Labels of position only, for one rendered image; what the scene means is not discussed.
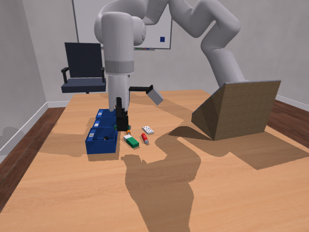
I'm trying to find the white domino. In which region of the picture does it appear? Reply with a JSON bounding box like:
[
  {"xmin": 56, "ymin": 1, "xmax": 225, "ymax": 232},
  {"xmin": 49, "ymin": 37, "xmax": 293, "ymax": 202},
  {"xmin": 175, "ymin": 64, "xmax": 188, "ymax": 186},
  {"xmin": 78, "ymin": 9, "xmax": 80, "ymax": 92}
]
[{"xmin": 142, "ymin": 126, "xmax": 154, "ymax": 134}]

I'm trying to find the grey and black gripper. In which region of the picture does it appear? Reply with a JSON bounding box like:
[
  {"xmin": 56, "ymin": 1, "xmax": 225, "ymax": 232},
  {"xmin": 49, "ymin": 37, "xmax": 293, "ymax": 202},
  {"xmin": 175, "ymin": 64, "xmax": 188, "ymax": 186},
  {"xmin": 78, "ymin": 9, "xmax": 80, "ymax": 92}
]
[{"xmin": 105, "ymin": 71, "xmax": 134, "ymax": 131}]

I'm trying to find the green and white eraser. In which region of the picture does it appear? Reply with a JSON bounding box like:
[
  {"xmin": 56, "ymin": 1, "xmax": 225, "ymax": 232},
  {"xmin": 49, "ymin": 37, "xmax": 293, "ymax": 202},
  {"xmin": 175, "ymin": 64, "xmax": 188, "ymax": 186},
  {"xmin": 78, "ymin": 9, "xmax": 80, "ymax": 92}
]
[{"xmin": 124, "ymin": 134, "xmax": 139, "ymax": 148}]

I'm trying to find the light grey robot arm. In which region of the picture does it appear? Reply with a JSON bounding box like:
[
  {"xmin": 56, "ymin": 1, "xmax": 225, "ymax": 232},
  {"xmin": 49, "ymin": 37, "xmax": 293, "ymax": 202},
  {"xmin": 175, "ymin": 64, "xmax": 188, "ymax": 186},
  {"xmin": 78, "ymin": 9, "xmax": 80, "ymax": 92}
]
[{"xmin": 94, "ymin": 0, "xmax": 249, "ymax": 88}]

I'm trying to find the blue three-compartment bin rack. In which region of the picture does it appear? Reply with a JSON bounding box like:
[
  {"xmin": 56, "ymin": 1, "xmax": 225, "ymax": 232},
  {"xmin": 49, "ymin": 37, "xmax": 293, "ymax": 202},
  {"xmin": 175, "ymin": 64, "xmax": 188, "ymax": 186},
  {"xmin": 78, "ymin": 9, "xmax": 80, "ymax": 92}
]
[{"xmin": 85, "ymin": 109, "xmax": 118, "ymax": 154}]

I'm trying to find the red aa battery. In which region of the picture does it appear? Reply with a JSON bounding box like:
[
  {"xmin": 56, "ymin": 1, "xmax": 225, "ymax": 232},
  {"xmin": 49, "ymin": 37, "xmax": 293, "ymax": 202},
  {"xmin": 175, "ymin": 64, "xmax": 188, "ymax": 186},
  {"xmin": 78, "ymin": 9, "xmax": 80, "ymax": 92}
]
[{"xmin": 141, "ymin": 133, "xmax": 149, "ymax": 144}]

